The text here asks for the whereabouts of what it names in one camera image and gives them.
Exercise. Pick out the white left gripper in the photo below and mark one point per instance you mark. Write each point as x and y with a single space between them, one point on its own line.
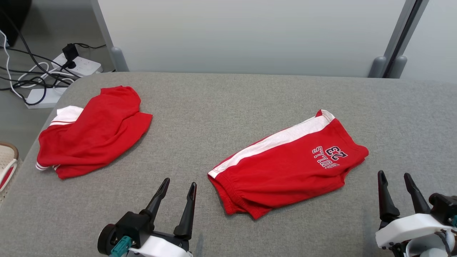
160 248

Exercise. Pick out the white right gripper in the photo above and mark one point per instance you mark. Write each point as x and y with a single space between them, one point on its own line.
410 226

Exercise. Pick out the red white basketball jersey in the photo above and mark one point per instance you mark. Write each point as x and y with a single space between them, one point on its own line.
100 132

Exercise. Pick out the red shorts with white stripe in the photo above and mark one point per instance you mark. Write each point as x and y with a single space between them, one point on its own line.
285 171

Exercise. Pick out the white power strip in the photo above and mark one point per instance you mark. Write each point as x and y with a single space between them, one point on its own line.
87 66
57 94

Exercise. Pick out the black plug adapter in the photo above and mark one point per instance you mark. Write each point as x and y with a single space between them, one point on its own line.
70 51

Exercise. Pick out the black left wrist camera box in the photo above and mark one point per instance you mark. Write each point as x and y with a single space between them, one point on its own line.
134 225

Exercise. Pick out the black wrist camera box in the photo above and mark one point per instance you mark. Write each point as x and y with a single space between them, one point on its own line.
442 208
134 225

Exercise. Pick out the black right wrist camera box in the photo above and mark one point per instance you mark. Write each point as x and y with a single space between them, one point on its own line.
442 208

